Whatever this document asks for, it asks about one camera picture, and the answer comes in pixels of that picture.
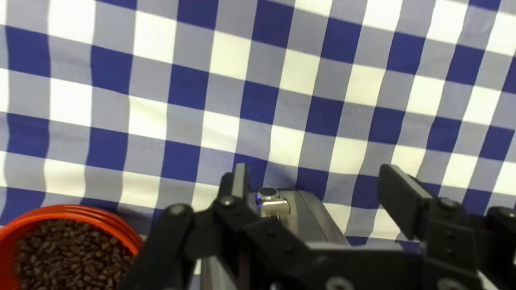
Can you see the coffee beans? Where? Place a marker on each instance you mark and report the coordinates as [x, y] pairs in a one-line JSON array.
[[70, 254]]

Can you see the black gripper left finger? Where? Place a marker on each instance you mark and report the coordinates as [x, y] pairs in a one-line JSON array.
[[236, 214]]

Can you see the blue white checkered tablecloth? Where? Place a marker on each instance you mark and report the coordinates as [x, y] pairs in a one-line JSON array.
[[259, 90]]

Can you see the red bowl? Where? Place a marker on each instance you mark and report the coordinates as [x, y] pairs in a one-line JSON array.
[[75, 214]]

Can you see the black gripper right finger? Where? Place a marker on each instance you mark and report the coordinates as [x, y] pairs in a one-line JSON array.
[[409, 201]]

